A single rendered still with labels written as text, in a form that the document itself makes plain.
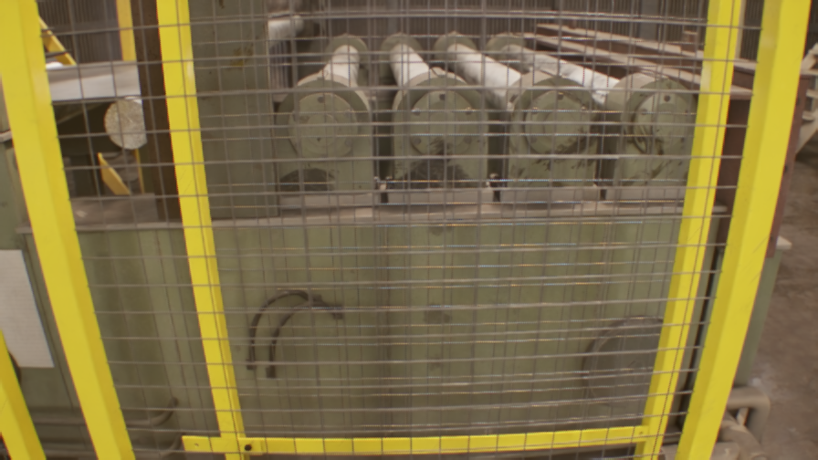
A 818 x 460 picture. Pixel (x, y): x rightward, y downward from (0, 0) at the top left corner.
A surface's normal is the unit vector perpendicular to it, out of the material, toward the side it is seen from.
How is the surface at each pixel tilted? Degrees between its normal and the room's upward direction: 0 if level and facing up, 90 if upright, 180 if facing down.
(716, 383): 90
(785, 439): 0
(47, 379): 90
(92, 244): 90
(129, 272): 90
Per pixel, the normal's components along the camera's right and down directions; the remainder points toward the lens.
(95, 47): 0.07, 0.36
